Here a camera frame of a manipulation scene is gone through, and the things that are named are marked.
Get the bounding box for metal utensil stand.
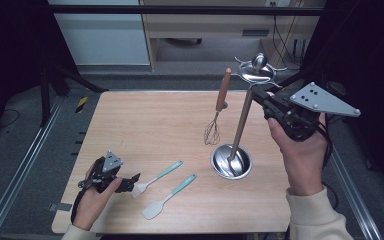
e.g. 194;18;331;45
210;52;288;181

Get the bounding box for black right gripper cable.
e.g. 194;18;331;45
316;120;335;170

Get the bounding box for person's left hand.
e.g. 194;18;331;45
72;176;124;232

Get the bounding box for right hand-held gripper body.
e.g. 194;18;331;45
263;81;362;143

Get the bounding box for thin black floor cable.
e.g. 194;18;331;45
0;108;22;130

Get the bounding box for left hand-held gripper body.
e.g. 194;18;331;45
78;150;130;194

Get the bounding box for white cabinet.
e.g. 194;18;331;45
47;0;152;67

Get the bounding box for black curtain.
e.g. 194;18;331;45
301;0;384;194
0;0;81;151

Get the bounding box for teal handled small white spatula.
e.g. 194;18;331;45
131;159;185;200

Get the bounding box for person's right hand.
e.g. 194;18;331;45
267;112;330;197

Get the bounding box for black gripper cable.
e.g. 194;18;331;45
316;120;335;170
70;159;98;224

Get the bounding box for wooden handled wire whisk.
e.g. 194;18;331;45
203;67;233;147

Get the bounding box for aluminium floor rail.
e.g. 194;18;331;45
0;96;65;240
326;146;384;240

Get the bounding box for yellow black striped tape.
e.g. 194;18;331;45
75;96;90;115

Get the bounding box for black horizontal frame bar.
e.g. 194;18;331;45
46;4;325;17

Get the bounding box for teal handled wide grey spatula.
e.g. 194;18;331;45
141;172;198;221

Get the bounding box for black hanging desk cables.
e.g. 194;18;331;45
270;14;303;68

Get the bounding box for black looped floor cable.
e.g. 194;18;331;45
322;181;340;212

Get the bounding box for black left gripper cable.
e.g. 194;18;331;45
70;159;98;224

